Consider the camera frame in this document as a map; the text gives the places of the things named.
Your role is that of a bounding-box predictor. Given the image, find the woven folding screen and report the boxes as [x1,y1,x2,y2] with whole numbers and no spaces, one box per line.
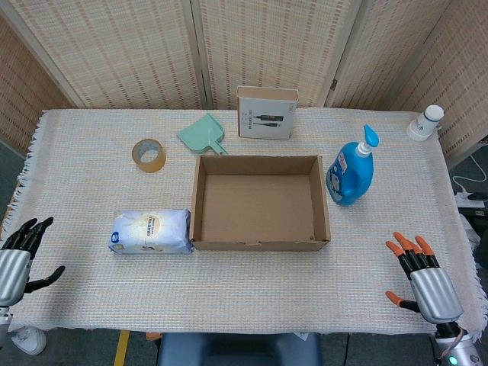
[0,0,488,171]

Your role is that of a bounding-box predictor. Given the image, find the white sneaker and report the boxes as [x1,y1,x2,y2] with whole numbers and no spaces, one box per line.
[10,326,47,356]

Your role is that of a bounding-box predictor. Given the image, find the white power strip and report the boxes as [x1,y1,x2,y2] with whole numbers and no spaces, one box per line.
[454,192,486,209]

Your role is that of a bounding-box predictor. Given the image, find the white cable product box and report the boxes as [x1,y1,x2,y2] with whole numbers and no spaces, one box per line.
[236,85,299,141]

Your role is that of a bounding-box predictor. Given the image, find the white-blue plastic bag pack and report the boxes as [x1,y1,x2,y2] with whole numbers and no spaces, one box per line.
[108,207,196,255]

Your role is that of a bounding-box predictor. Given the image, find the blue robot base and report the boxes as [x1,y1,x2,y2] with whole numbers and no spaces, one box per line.
[156,332,322,366]

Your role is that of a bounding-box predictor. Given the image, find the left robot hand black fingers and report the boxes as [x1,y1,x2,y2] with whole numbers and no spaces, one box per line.
[0,217,66,307]

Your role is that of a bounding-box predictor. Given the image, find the white cylindrical bottle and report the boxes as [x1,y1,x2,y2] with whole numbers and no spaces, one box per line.
[406,104,445,142]

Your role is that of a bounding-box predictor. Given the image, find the brown packing tape roll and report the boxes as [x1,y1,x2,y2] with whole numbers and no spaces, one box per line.
[131,138,167,174]

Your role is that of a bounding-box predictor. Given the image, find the cream woven tablecloth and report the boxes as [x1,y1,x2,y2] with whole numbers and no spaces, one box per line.
[0,108,488,342]

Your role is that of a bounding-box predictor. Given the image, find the cardboard box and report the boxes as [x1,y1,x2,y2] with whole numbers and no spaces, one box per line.
[189,154,331,252]

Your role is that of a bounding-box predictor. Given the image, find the mint green dustpan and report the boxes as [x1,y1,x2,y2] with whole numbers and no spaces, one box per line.
[176,112,230,157]

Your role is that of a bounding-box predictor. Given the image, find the white cable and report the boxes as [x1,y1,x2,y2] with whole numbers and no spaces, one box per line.
[451,152,483,199]

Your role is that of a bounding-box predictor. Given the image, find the blue pump detergent bottle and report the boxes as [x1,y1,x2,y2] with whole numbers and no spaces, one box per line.
[325,124,380,207]

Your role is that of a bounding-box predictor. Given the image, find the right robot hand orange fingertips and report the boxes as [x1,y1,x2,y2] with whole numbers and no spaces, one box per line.
[384,231,464,325]

